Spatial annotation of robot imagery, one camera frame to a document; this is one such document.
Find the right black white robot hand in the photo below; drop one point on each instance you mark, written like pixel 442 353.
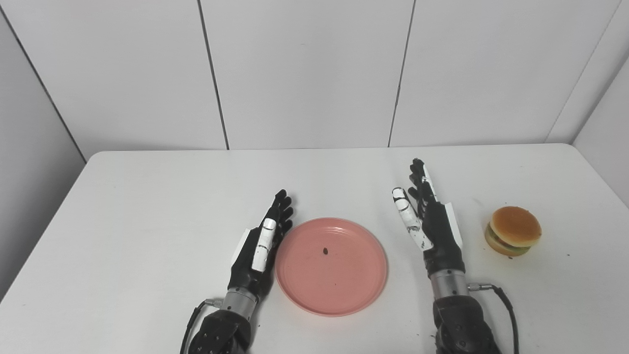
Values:
pixel 435 231

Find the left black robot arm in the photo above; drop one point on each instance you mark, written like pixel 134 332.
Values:
pixel 226 324

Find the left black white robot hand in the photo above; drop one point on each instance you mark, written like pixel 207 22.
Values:
pixel 258 250

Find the pink round plate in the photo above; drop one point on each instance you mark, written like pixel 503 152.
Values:
pixel 331 266

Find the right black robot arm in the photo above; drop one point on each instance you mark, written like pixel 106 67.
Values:
pixel 459 314

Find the toy hamburger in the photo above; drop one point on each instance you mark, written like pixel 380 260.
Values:
pixel 513 231

